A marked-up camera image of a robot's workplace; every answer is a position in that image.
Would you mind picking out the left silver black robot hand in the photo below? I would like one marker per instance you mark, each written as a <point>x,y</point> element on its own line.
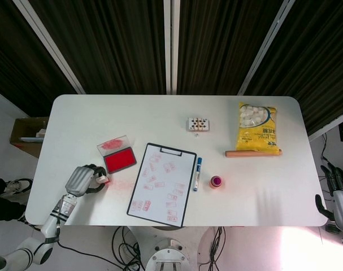
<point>78,180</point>

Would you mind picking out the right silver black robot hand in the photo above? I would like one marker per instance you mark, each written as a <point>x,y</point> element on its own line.
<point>342,203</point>

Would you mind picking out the white rectangular stamp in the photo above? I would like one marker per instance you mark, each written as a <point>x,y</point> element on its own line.
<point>102,178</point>

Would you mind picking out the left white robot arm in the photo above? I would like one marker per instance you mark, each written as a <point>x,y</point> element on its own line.
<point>54,220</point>

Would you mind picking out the red ink pad clear lid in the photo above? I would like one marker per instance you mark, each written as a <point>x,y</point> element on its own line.
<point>119,161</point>

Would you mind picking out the small white box item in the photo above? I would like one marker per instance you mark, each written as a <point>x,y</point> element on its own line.
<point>41,133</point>

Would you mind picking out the white sneaker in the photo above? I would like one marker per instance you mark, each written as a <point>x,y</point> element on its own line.
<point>17,187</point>

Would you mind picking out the flat grey blue item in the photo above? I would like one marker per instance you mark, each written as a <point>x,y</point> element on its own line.
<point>31,139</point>

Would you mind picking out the brown cardboard box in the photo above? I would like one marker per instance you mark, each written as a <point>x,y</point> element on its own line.
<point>27,128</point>

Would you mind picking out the black trousers leg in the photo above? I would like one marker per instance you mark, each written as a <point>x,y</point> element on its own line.
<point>1,209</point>

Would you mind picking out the black clipboard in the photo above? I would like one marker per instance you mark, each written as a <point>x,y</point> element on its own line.
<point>171,152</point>

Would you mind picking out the wooden rolling pin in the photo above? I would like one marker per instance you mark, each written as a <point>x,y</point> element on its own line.
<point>253,153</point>

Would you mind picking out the yellow bag of white puffs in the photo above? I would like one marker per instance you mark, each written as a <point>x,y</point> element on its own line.
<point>257,135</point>

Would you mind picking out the white robot torso base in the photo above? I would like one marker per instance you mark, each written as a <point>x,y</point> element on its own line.
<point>167,254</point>

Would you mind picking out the blue whiteboard marker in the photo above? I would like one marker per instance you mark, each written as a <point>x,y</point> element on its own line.
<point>197,175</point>

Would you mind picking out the dark brown curtain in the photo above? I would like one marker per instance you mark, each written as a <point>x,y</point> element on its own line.
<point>117,42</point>

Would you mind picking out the white slanted frame post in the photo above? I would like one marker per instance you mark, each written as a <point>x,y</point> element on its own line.
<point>52,53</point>
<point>265,48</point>

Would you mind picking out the white upright frame post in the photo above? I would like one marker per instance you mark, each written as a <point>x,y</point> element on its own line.
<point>171,45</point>

